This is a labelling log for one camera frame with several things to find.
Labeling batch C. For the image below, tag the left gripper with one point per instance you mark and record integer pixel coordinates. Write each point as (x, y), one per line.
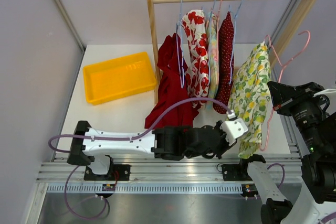
(226, 146)

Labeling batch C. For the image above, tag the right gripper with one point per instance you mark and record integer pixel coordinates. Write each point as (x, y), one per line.
(286, 97)

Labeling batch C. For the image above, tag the lemon print skirt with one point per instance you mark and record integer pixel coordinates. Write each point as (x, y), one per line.
(250, 96)

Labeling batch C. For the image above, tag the plain red skirt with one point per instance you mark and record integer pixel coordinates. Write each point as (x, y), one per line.
(170, 91)

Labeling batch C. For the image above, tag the white red poppy skirt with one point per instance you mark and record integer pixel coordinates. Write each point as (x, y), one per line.
(197, 73)

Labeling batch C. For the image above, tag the dark red dotted skirt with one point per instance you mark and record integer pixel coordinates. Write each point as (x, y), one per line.
(226, 60)

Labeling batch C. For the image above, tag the pastel floral skirt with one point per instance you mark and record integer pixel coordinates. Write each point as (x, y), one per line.
(212, 90)

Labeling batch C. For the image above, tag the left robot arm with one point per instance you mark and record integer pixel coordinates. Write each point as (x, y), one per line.
(94, 149)

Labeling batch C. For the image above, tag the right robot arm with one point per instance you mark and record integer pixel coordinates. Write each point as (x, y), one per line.
(316, 201)

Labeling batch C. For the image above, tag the yellow plastic tray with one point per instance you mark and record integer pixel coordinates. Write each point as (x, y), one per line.
(118, 78)

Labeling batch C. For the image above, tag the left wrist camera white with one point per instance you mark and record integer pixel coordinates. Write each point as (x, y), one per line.
(234, 128)

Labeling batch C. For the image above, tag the aluminium mounting rail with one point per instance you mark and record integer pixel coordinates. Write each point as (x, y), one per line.
(133, 174)

